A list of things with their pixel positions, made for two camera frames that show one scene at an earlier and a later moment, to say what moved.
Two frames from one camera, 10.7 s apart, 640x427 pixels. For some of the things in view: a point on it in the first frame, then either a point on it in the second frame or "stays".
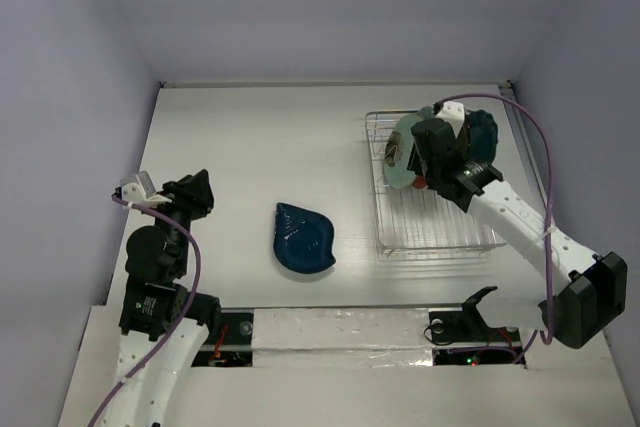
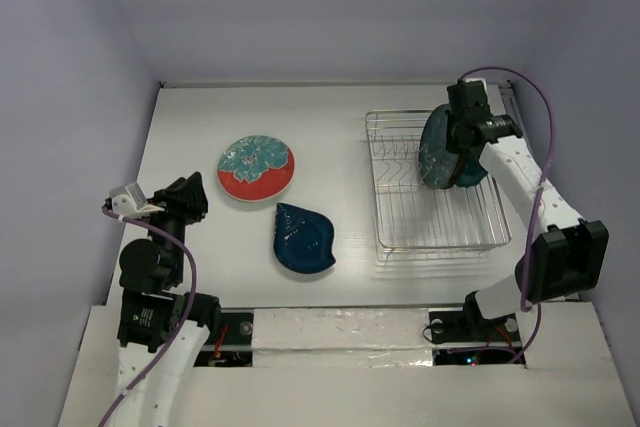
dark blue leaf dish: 303,240 stays
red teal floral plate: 397,173 to 255,168
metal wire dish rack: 416,222 stays
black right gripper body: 420,156 to 465,132
